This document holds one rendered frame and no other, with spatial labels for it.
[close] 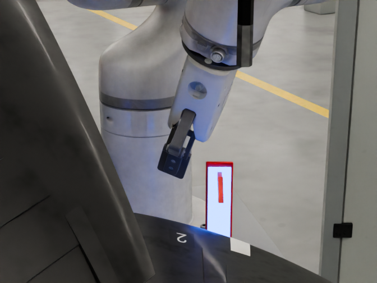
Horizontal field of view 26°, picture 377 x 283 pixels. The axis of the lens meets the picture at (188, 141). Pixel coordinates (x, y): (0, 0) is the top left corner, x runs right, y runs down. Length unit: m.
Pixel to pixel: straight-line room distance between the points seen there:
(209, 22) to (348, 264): 1.75
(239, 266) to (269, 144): 3.56
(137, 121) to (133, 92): 0.04
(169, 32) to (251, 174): 2.80
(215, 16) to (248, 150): 3.31
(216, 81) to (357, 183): 1.57
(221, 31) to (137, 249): 0.45
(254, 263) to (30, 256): 0.31
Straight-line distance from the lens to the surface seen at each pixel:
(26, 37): 0.41
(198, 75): 0.82
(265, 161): 3.94
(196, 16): 0.80
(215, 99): 0.83
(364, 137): 2.32
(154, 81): 1.00
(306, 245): 3.18
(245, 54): 0.35
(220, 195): 0.70
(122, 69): 1.01
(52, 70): 0.40
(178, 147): 0.84
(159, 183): 1.05
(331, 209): 2.38
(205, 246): 0.63
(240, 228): 1.12
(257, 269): 0.62
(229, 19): 0.78
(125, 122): 1.02
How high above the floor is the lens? 1.47
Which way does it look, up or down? 21 degrees down
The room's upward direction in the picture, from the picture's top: straight up
